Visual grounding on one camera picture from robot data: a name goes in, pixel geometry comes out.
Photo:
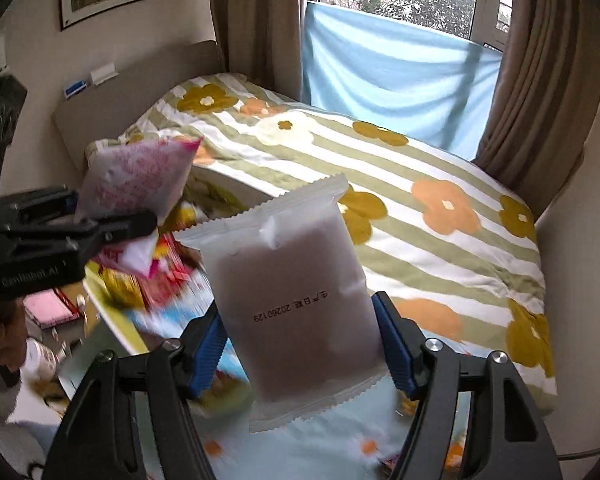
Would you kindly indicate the pink notebook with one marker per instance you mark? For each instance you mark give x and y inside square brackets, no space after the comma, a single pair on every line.
[50,310]

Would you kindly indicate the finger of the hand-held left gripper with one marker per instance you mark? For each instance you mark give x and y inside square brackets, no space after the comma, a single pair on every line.
[120,230]
[40,205]

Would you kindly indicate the floral striped blanket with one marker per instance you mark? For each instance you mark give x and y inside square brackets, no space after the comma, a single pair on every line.
[430,240]

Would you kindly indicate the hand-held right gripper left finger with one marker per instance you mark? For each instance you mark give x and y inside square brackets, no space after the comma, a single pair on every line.
[207,345]

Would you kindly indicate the pink white snack packet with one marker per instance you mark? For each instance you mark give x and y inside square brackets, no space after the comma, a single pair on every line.
[130,175]

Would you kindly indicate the person's left hand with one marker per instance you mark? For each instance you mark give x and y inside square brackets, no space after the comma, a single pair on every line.
[0,330]

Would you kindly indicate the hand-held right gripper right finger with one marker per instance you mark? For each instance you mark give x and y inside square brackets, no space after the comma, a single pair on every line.
[397,350]

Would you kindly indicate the small white box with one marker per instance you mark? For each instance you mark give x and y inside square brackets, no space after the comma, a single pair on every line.
[103,74]

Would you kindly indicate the light blue cloth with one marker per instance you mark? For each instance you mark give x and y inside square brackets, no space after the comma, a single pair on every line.
[390,75]

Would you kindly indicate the brown curtain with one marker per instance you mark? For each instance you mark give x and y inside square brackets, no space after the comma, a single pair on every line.
[540,100]
[260,25]

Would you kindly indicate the translucent white snack packet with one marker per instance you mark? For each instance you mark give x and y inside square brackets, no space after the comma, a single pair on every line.
[290,280]

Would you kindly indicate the daisy print tablecloth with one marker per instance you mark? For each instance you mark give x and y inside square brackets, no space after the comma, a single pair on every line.
[290,455]

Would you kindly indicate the yellow cardboard box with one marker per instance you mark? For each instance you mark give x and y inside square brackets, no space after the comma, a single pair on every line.
[125,330]

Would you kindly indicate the grey headboard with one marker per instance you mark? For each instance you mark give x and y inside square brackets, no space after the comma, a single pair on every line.
[130,100]

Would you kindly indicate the red snack packet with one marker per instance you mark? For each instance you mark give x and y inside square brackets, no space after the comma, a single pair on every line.
[172,270]

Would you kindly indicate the white round container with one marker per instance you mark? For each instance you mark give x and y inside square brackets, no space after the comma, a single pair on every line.
[40,360]

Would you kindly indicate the small blue box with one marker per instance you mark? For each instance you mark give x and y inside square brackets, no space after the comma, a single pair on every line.
[75,89]

